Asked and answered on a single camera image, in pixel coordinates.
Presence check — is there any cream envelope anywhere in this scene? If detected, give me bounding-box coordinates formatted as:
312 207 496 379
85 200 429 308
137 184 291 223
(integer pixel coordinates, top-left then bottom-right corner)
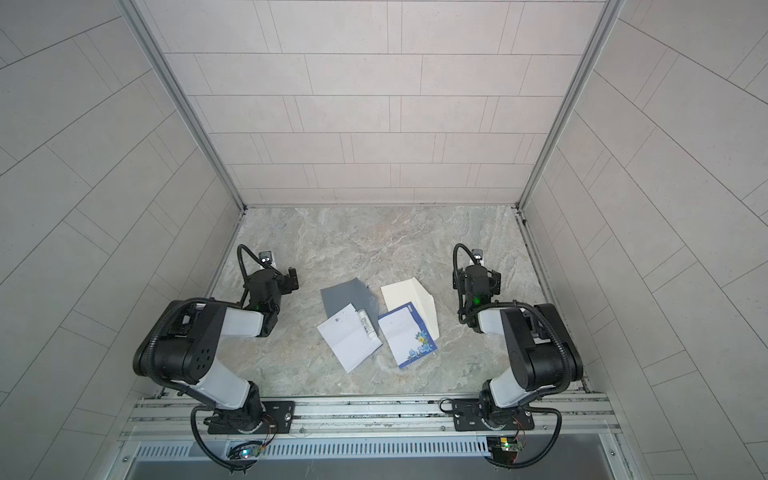
381 277 440 340

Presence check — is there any white glue stick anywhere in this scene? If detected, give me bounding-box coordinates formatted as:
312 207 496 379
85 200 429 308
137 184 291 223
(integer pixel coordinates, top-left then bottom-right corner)
356 309 377 339

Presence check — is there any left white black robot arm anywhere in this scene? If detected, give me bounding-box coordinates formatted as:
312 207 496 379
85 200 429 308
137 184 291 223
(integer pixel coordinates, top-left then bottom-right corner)
132 267 299 430

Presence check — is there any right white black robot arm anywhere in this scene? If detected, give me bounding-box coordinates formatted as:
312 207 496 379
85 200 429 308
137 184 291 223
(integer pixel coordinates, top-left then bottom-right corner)
453 264 583 428

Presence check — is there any white paper sheet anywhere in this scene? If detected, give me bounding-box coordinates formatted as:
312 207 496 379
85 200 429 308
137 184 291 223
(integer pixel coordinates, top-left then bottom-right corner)
317 304 382 373

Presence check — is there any left circuit board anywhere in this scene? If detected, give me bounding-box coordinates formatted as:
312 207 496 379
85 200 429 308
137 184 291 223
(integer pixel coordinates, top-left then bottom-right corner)
227 441 263 461

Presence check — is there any circuit board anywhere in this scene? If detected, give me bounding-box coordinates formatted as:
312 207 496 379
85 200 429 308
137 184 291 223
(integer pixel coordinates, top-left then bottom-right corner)
227 441 263 461
486 437 525 463

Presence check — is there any right circuit board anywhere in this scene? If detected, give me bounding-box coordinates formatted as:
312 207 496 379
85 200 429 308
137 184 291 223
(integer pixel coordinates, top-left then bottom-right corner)
486 437 525 463

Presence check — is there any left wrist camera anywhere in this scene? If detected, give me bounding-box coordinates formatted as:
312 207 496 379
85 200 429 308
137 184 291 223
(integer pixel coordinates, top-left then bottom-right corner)
258 251 273 268

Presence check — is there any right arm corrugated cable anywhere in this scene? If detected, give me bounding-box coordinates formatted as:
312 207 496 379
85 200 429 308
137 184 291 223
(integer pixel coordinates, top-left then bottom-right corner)
452 242 584 397

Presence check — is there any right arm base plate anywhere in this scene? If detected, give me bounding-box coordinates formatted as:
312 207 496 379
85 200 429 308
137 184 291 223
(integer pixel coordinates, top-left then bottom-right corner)
440 398 535 432

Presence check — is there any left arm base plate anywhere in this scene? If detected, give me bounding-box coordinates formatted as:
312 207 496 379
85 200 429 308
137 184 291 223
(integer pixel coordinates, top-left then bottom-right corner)
203 401 296 435

